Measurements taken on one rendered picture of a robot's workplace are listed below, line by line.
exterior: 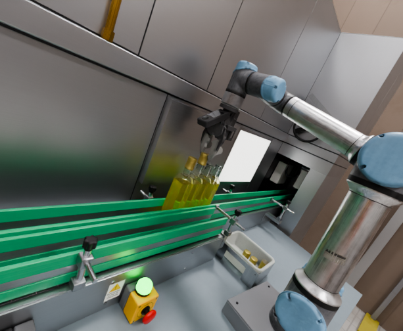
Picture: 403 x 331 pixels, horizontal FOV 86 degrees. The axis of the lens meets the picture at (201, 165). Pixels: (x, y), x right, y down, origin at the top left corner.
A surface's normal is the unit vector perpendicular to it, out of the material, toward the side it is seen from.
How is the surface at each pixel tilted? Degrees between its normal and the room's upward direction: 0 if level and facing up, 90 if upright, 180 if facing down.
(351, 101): 90
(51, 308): 90
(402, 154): 81
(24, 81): 90
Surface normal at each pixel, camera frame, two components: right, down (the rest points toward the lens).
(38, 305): 0.66, 0.46
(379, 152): -0.58, -0.21
